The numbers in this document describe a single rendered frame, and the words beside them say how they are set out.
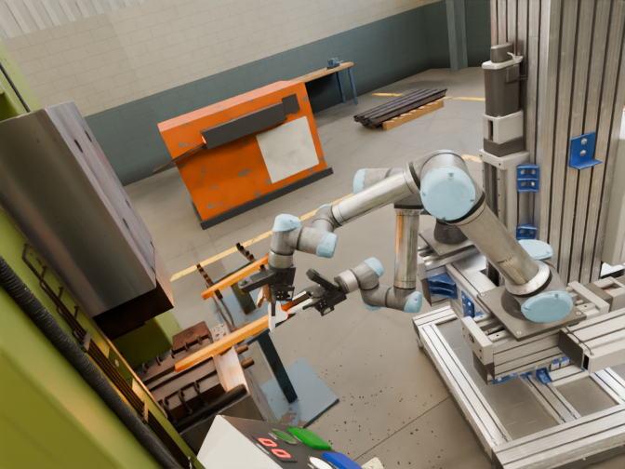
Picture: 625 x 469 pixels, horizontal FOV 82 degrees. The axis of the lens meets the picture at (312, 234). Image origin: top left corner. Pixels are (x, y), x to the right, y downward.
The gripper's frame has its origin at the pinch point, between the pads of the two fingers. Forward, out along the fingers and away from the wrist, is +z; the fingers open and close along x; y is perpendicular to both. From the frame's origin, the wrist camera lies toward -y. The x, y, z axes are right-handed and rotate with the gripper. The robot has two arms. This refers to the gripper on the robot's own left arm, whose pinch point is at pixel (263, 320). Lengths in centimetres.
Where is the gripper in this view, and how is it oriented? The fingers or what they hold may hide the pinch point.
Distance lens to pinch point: 120.2
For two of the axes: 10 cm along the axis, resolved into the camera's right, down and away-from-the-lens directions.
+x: -4.0, -3.6, 8.4
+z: -1.9, 9.3, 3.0
